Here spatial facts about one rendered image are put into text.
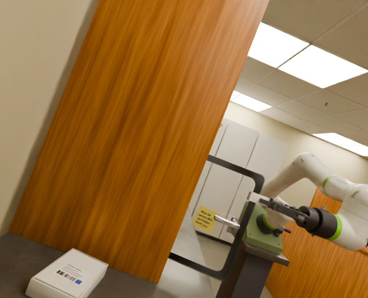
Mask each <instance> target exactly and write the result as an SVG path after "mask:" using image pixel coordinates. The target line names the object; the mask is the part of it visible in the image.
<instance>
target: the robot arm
mask: <svg viewBox="0 0 368 298"><path fill-rule="evenodd" d="M303 178H308V179H309V180H310V181H312V182H313V183H314V184H315V185H316V186H317V188H318V189H319V190H320V191H321V192H322V193H323V194H324V195H326V196H328V197H329V198H331V199H332V200H336V201H340V202H342V204H341V207H340V209H339V211H338V212H337V214H336V215H335V214H333V213H331V212H329V211H326V210H325V207H326V205H323V206H322V208H319V207H313V208H311V207H308V206H300V207H299V208H297V207H295V206H292V205H291V206H290V205H289V204H287V203H286V202H284V201H283V200H282V199H281V198H280V197H279V196H278V195H279V194H280V193H281V192H283V191H284V190H285V189H286V188H288V187H290V186H291V185H292V184H294V183H296V182H297V181H299V180H301V179H303ZM247 200H249V201H251V202H255V203H257V204H260V205H261V207H263V208H264V210H266V213H261V214H260V215H258V216H257V218H256V223H257V225H258V227H259V229H260V230H261V231H262V232H263V233H265V234H272V233H273V234H274V235H275V236H276V237H278V236H279V235H280V234H282V233H283V231H285V232H287V233H289V234H290V233H291V231H290V230H288V229H286V228H285V227H284V225H286V224H288V223H290V222H291V221H293V220H295V222H296V224H297V225H298V226H299V227H302V228H304V229H305V230H306V231H307V232H308V233H310V234H311V236H312V237H313V236H315V235H316V236H318V237H321V238H324V239H326V240H329V241H331V242H333V243H335V244H336V245H338V246H339V247H341V248H343V249H345V250H349V251H357V250H360V249H362V248H364V247H365V246H366V244H367V242H368V184H356V183H353V182H351V181H350V180H349V179H347V178H345V177H342V176H339V175H338V174H336V173H335V172H333V171H332V170H330V169H329V168H328V167H327V166H326V165H325V164H324V163H323V162H322V161H321V160H320V159H319V158H318V157H317V156H316V155H314V154H313V153H309V152H303V153H299V154H298V155H297V156H296V157H295V158H294V159H293V160H292V161H291V162H290V163H289V164H288V165H287V166H286V167H285V168H284V169H283V170H282V171H281V172H280V173H278V174H277V175H276V176H275V177H273V178H272V179H270V180H269V181H268V182H266V183H264V185H263V188H262V190H261V192H260V194H257V193H254V192H251V191H249V194H248V196H247Z"/></svg>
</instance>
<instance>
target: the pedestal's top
mask: <svg viewBox="0 0 368 298"><path fill-rule="evenodd" d="M240 246H241V247H242V248H243V250H244V251H245V252H248V253H250V254H253V255H256V256H258V257H262V258H265V259H267V260H270V261H273V262H276V263H278V264H282V265H285V266H288V265H289V262H290V261H289V260H288V259H287V258H286V257H285V256H284V255H283V254H282V253H281V254H277V253H275V252H272V251H268V250H265V249H263V248H260V247H257V246H254V245H251V244H248V243H246V242H244V240H242V241H241V243H240Z"/></svg>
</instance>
